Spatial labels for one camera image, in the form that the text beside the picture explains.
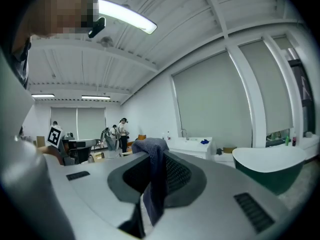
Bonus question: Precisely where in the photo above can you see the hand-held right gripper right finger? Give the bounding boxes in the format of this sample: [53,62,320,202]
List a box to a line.
[147,150,295,240]

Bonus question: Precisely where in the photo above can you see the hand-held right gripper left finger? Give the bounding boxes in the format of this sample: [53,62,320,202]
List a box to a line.
[44,151,151,240]

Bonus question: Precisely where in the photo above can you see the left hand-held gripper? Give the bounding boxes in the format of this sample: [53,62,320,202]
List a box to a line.
[45,124,101,167]

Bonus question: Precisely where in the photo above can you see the dark blue cloth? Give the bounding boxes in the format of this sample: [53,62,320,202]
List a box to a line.
[131,137,171,227]

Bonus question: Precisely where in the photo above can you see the person's left forearm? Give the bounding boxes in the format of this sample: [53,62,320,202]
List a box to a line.
[36,145,65,166]

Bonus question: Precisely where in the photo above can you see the white vanity cabinet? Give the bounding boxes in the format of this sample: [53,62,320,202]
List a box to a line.
[167,136,213,160]

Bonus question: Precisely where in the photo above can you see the grey roller blind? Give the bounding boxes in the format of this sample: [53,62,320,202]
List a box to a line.
[50,106,78,138]
[271,34,294,50]
[77,107,107,140]
[238,39,294,135]
[171,49,254,150]

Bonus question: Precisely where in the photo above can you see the person's black shirt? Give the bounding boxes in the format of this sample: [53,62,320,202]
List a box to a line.
[11,36,32,90]

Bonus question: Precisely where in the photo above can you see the white low ledge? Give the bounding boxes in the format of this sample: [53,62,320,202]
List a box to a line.
[211,135,320,170]

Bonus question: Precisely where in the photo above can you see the person's head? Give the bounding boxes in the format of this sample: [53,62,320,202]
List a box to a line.
[11,0,100,56]

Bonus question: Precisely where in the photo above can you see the dark window pane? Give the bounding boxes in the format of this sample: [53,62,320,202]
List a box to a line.
[287,47,315,137]

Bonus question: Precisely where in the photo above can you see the black head-worn camera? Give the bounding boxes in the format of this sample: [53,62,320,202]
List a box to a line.
[87,16,106,39]

